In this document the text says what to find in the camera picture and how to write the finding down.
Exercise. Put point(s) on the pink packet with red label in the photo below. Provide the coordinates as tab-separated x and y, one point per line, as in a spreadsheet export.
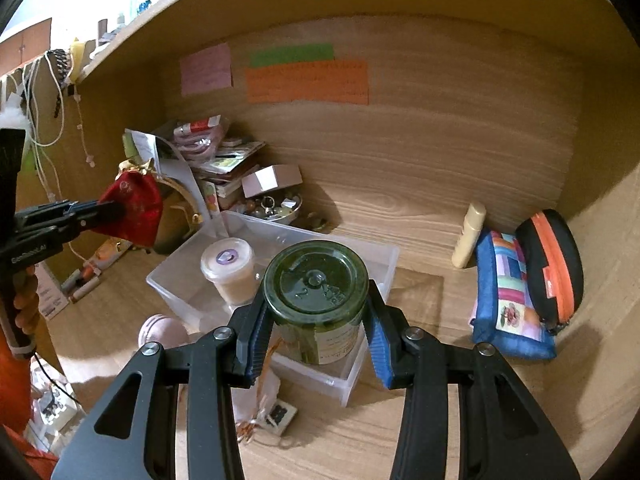
197	132

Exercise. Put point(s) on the orange cloth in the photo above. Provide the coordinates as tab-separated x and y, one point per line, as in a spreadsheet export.
25	455

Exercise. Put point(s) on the orange white tube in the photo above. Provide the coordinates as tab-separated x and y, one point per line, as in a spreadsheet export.
107	252

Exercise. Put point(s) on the dark green glass jar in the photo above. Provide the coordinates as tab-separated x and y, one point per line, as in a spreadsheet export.
315	285

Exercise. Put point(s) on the white curved stand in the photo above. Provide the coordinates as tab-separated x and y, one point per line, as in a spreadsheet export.
182	170

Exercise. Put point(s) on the person's left forearm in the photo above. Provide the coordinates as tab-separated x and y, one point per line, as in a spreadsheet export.
12	385

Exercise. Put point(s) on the black case with orange zip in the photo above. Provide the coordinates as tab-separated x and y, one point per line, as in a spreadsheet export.
535	255

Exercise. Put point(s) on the pink sticky note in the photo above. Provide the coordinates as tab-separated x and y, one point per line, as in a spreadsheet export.
206	70

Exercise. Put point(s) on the clear plastic storage bin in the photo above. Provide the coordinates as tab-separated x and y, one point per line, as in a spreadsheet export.
235	225

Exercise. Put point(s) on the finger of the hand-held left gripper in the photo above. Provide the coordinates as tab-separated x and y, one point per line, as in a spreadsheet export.
60	208
75	224

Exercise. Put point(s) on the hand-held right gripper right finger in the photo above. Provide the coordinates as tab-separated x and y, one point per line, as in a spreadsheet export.
377	355

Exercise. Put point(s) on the red white marker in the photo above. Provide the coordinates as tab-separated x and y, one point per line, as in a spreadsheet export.
85	287

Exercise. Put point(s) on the bowl of jewelry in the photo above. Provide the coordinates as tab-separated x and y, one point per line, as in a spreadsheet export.
270	209

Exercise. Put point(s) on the white leaflet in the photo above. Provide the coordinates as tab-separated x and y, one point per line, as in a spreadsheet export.
52	292

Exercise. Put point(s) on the fruit print booklet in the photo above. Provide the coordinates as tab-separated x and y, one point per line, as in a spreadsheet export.
211	202

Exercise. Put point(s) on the green bottle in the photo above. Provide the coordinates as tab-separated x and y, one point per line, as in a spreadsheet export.
129	147

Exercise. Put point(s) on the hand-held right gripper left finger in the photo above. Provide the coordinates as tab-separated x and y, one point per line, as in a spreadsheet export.
260	342

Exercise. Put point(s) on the green sticky note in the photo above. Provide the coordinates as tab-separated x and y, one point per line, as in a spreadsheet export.
292	55

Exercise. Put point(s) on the white paper note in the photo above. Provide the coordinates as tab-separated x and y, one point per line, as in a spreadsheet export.
142	147

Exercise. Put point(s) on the person's left hand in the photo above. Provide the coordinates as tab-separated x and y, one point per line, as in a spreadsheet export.
25	305

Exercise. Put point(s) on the pale pink cardboard box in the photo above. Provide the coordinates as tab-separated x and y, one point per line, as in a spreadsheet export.
272	180

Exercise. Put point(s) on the blue patchwork pouch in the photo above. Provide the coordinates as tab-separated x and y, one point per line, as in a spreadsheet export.
505	300

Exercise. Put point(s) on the beige cup with clear lid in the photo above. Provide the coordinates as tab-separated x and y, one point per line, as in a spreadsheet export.
227	265

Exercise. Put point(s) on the wooden desktop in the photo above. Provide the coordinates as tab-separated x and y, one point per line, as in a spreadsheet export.
425	440

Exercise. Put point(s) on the beige cosmetic tube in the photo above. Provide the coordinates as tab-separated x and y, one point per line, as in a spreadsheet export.
469	235

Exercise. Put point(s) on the stack of papers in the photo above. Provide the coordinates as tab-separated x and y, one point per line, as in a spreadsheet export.
230	165

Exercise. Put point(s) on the orange sticky note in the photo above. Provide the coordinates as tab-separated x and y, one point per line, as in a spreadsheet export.
307	82

